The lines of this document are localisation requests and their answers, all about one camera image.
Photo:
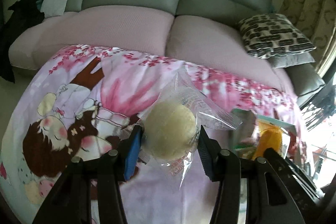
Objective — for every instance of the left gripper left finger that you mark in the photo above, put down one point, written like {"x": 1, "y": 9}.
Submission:
{"x": 69, "y": 201}

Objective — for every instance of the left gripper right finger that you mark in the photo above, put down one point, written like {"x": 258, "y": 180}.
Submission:
{"x": 268, "y": 199}

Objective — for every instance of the clear round pastry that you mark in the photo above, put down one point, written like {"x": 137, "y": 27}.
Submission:
{"x": 171, "y": 126}

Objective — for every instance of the orange translucent snack bag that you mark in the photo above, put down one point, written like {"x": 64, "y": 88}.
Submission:
{"x": 272, "y": 136}

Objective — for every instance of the teal white cardboard box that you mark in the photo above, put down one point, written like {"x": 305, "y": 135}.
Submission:
{"x": 258, "y": 132}

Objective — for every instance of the pink anime printed cloth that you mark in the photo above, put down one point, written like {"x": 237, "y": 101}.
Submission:
{"x": 84, "y": 101}

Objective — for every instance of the grey cushion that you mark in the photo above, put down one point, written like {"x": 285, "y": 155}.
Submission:
{"x": 291, "y": 60}

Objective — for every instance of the black white patterned cushion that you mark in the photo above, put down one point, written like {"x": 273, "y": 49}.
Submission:
{"x": 272, "y": 35}

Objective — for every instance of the black clothing on sofa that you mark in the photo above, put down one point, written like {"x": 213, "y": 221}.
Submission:
{"x": 26, "y": 14}

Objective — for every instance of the grey sofa with pink cover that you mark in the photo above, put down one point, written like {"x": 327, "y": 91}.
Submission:
{"x": 199, "y": 31}

